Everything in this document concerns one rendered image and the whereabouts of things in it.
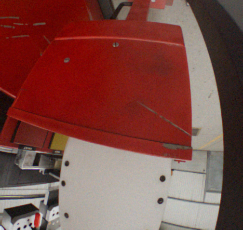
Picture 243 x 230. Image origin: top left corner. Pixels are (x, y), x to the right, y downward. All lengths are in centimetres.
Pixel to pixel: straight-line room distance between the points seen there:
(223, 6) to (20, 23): 47
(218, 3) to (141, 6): 21
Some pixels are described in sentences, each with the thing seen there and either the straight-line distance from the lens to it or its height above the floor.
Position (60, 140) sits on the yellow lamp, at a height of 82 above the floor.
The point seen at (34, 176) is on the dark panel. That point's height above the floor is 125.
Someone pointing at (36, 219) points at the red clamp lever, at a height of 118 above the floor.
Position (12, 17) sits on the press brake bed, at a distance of 35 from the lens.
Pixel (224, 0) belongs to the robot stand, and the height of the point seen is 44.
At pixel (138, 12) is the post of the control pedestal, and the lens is 38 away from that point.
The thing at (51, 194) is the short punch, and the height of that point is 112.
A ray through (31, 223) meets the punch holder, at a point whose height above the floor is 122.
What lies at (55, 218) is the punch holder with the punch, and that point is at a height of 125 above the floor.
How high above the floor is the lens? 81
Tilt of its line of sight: 22 degrees down
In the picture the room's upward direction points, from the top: 167 degrees counter-clockwise
